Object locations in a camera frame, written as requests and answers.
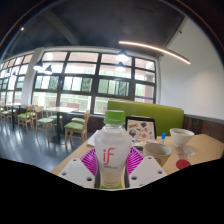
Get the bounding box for white ceramic bowl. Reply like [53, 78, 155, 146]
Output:
[169, 127, 195, 148]

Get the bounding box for large black-framed window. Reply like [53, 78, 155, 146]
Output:
[0, 50, 157, 115]

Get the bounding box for group of green-seated wooden chairs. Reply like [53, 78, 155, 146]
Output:
[0, 103, 91, 148]

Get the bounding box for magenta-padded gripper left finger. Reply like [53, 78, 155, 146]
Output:
[57, 147, 101, 189]

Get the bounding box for long linear ceiling light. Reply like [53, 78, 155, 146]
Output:
[118, 40, 192, 65]

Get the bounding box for flat round red coaster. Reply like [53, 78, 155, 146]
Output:
[175, 159, 192, 170]

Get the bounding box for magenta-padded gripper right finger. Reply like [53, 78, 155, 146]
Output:
[124, 146, 168, 189]

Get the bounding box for white paper napkin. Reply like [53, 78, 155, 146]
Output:
[179, 146, 198, 158]

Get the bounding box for clear green-capped drink bottle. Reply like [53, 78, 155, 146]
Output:
[94, 109, 133, 190]

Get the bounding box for beige ceramic cup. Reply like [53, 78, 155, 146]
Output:
[143, 142, 173, 167]

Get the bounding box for small black pendant lamp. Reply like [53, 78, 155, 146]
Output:
[33, 59, 44, 72]
[43, 64, 54, 75]

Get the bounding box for green upholstered bench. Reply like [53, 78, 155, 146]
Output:
[106, 99, 185, 137]

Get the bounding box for white paper sheet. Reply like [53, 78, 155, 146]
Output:
[87, 129, 100, 148]

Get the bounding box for large black pendant lamp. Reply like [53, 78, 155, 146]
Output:
[114, 61, 127, 73]
[115, 49, 130, 63]

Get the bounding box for wooden dining table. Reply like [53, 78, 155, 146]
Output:
[42, 106, 79, 134]

